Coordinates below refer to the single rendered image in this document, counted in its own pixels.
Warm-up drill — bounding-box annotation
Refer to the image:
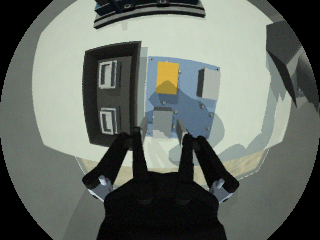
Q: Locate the yellow rectangular block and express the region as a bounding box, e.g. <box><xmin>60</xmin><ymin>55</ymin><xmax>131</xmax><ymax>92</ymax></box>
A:
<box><xmin>156</xmin><ymin>62</ymin><xmax>179</xmax><ymax>95</ymax></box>

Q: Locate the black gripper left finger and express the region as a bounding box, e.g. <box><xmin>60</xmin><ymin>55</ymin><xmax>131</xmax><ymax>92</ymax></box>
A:
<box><xmin>82</xmin><ymin>117</ymin><xmax>153</xmax><ymax>205</ymax></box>

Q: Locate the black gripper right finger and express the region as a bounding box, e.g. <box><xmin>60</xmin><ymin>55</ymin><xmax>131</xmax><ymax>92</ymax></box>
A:
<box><xmin>173</xmin><ymin>118</ymin><xmax>239</xmax><ymax>205</ymax></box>

